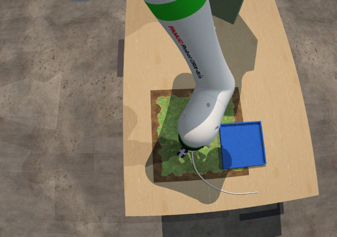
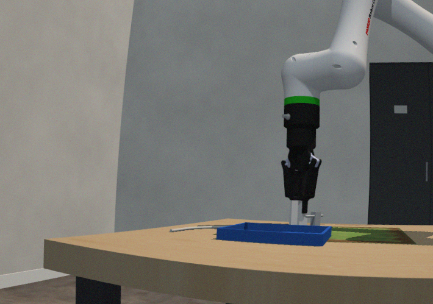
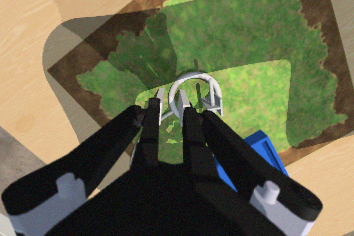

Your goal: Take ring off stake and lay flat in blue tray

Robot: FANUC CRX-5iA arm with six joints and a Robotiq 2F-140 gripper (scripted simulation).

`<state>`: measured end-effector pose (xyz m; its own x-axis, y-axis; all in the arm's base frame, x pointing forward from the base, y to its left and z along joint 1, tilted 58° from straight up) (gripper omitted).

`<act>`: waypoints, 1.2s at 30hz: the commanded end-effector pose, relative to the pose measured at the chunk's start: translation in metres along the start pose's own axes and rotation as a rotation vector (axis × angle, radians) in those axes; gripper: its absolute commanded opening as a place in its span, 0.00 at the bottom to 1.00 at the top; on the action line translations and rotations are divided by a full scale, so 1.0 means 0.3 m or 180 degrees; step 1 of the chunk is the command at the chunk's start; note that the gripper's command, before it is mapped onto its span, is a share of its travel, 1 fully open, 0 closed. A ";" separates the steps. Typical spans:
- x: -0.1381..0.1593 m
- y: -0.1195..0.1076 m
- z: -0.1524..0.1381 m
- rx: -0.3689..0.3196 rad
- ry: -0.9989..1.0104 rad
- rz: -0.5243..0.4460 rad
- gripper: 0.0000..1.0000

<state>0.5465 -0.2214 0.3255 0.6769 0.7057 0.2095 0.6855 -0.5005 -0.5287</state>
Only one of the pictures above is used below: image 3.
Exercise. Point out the green grass patch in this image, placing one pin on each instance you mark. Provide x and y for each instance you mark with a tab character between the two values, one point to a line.
280	64

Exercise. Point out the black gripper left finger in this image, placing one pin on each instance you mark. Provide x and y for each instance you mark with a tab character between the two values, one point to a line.
39	200

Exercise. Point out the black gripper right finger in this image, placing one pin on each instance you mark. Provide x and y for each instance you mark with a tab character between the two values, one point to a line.
288	204

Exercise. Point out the white ring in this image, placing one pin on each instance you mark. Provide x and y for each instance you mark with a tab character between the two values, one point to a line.
185	77

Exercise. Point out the blue tray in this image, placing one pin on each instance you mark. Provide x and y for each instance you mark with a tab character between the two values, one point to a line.
265	149

